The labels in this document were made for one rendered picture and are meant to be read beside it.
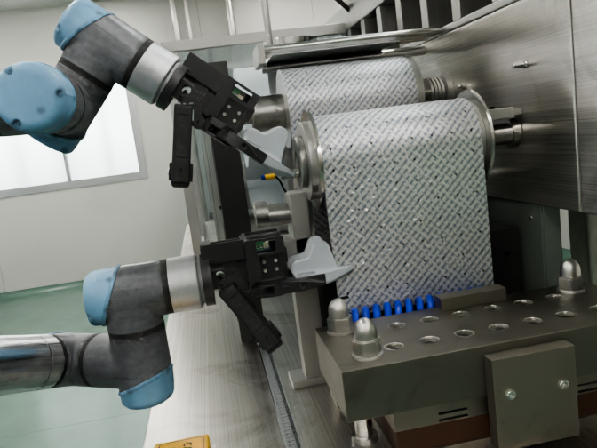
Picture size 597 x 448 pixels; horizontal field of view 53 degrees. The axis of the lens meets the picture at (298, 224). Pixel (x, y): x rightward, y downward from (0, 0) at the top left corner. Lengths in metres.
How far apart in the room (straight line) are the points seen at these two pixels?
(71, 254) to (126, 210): 0.73
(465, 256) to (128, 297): 0.48
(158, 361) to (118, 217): 5.67
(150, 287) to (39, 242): 5.88
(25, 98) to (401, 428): 0.55
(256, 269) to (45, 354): 0.30
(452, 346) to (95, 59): 0.57
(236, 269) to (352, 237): 0.17
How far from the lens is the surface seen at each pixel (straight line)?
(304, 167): 0.85
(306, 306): 0.94
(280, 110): 1.10
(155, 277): 0.80
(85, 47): 0.84
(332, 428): 0.85
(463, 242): 0.90
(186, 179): 0.83
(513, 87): 0.99
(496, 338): 0.74
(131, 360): 0.83
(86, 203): 6.51
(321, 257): 0.82
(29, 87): 0.70
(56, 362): 0.88
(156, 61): 0.83
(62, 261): 6.65
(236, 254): 0.81
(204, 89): 0.85
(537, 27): 0.93
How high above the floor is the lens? 1.30
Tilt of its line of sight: 9 degrees down
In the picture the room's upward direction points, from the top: 7 degrees counter-clockwise
